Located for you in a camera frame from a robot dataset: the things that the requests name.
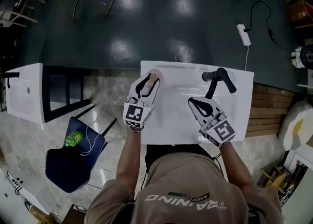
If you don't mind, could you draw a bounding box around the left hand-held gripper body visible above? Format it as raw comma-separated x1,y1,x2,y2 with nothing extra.
122,97,155,133

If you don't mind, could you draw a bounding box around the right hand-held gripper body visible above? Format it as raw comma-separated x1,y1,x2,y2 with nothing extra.
198,110,238,148

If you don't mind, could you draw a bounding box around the small beige round object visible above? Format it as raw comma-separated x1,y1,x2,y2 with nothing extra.
147,72,160,86

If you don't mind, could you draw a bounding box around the person's left forearm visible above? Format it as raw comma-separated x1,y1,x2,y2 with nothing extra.
115,129,143,191

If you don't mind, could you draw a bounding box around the person's right forearm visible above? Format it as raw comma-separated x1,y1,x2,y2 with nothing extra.
219,141,254,191

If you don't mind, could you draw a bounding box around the white washbasin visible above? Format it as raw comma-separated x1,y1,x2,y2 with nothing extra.
140,60,255,145

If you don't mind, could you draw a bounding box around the green drink bottle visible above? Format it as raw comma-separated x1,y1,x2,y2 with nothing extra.
64,130,84,148

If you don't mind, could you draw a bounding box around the white sink unit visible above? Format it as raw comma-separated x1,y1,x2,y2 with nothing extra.
4,63,46,131

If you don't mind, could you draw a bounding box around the wooden slat panel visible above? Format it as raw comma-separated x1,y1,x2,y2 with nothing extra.
245,83,296,138

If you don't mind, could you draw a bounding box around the person's beige t-shirt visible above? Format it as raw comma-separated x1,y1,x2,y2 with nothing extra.
84,152,284,224

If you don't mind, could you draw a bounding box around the white foam cushion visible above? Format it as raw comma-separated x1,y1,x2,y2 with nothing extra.
278,100,313,152

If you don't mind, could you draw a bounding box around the white power strip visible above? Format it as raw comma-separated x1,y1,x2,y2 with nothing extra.
236,23,252,46

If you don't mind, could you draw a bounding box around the navy blue chair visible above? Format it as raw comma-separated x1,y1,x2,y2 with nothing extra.
45,116,109,194

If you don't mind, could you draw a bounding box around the small black faucet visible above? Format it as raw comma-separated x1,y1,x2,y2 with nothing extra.
0,71,20,90

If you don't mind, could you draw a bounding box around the cardboard box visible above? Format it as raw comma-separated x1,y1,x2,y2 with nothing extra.
284,0,313,29

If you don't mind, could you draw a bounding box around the white thin cable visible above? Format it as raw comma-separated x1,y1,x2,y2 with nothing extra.
80,125,101,157

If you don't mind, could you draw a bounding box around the black metal frame stand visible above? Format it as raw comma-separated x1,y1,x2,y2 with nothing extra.
42,66,96,124

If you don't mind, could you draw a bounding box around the black power cable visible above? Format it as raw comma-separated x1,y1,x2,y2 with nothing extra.
244,0,294,53

